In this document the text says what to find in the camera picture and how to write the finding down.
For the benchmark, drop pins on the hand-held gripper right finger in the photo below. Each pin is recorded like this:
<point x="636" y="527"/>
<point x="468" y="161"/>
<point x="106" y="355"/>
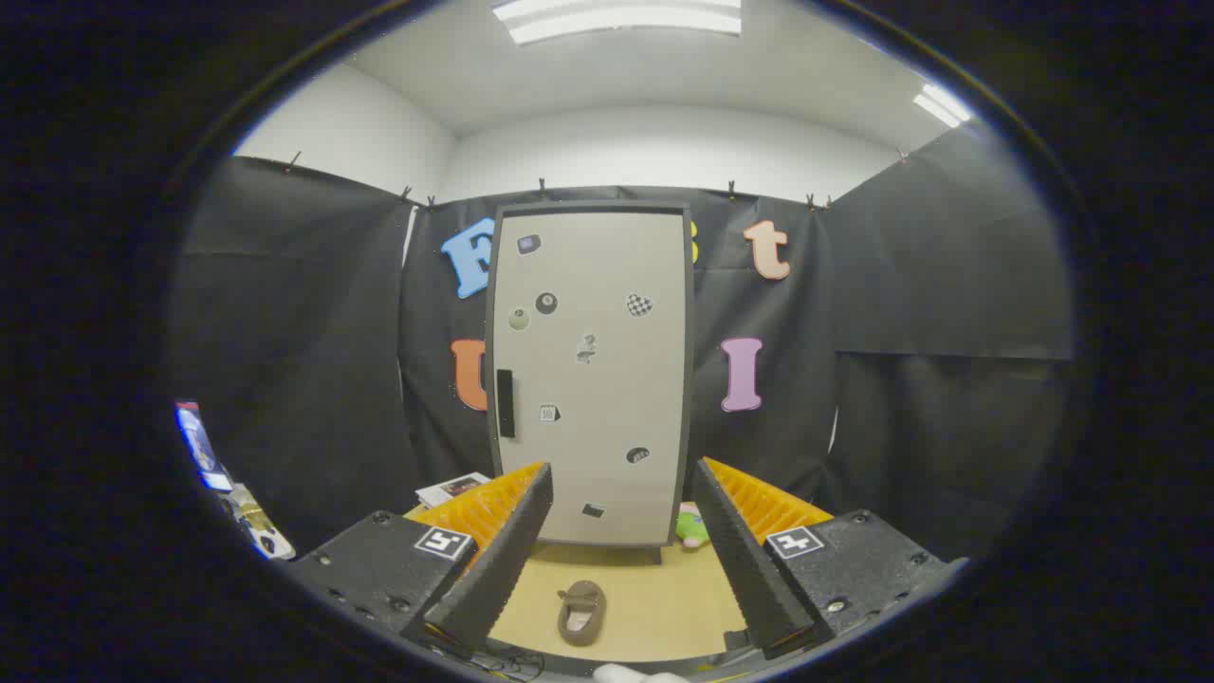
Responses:
<point x="749" y="569"/>

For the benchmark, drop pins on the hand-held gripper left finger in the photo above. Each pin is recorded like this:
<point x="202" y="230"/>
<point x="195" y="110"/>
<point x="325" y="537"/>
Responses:
<point x="503" y="569"/>

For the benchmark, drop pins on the brown fuzzy shoe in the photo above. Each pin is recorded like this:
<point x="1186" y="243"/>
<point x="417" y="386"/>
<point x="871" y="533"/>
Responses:
<point x="580" y="617"/>

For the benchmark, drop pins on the grey shoe cabinet door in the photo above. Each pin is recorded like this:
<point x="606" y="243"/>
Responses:
<point x="607" y="398"/>

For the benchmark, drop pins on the grey shoe cabinet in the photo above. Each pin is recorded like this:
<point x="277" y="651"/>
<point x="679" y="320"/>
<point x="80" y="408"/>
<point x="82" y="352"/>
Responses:
<point x="689" y="332"/>

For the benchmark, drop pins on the pink green plush toy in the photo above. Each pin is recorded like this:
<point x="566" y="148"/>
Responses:
<point x="690" y="529"/>

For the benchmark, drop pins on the pale yellowish cluttered object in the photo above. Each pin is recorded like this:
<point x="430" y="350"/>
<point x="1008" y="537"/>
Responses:
<point x="256" y="522"/>

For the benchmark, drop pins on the black backdrop cloth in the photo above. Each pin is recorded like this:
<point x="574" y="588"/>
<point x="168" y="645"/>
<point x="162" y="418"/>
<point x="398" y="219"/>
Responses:
<point x="303" y="360"/>

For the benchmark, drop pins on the blue white printed object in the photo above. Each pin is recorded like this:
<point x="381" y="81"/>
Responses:
<point x="199" y="446"/>

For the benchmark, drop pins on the small ceiling light panel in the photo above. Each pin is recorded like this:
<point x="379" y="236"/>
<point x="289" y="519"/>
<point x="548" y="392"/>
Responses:
<point x="941" y="104"/>

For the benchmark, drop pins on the large ceiling light panel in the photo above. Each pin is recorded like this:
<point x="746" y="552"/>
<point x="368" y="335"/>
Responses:
<point x="616" y="17"/>

